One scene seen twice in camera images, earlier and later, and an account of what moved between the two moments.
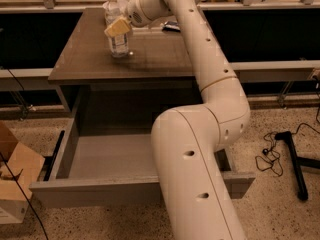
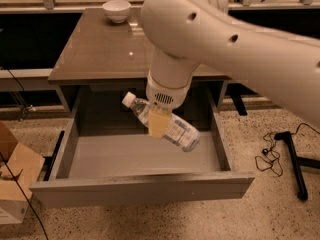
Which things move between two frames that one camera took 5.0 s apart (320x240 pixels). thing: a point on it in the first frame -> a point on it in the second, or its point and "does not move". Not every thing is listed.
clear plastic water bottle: [113, 9] -> [180, 132]
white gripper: [136, 13] -> [162, 96]
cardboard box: [20, 167] does not move
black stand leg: [302, 192] does not move
